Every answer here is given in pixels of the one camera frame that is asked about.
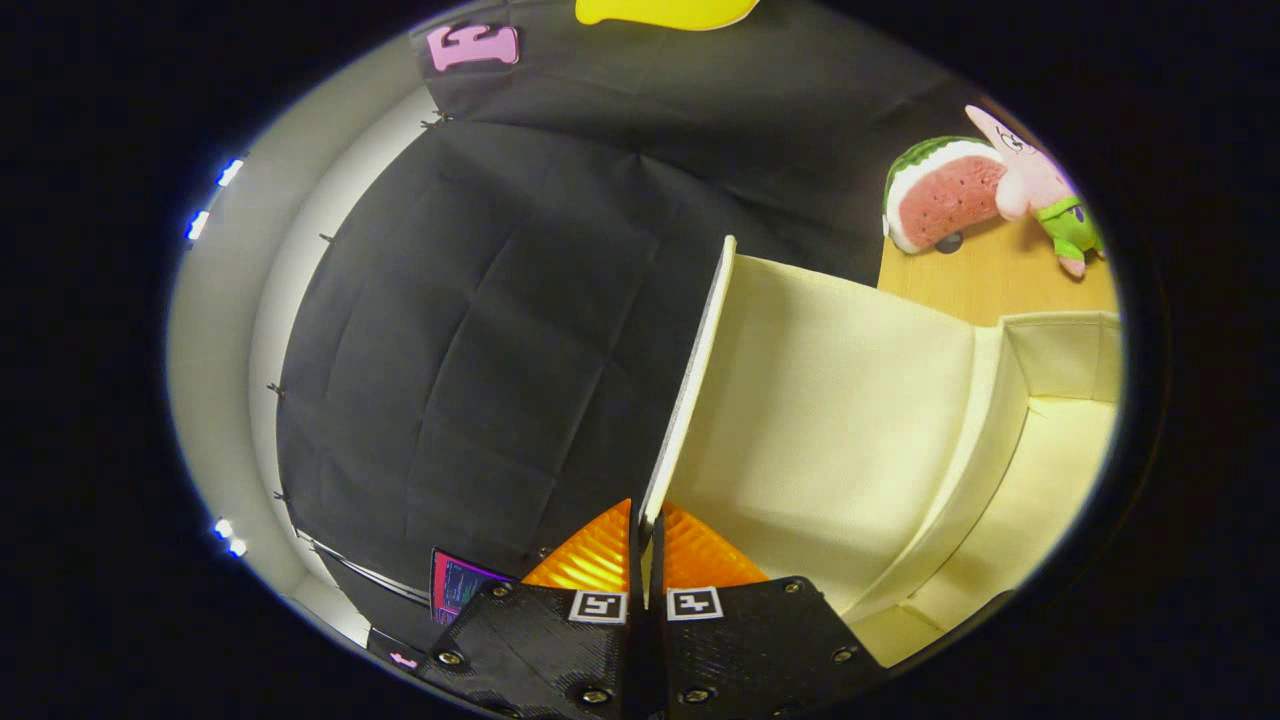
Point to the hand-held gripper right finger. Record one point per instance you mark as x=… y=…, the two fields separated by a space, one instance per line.
x=760 y=650

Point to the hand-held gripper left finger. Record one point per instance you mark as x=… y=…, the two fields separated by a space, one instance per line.
x=540 y=650

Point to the grey fabric storage box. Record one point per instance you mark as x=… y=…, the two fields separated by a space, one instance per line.
x=830 y=400

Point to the glowing computer screen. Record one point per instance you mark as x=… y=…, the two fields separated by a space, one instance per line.
x=460 y=585

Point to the watermelon slice plush toy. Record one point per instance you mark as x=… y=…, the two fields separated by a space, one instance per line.
x=940 y=200

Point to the pink starfish plush toy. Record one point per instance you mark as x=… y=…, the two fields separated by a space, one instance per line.
x=1040 y=180

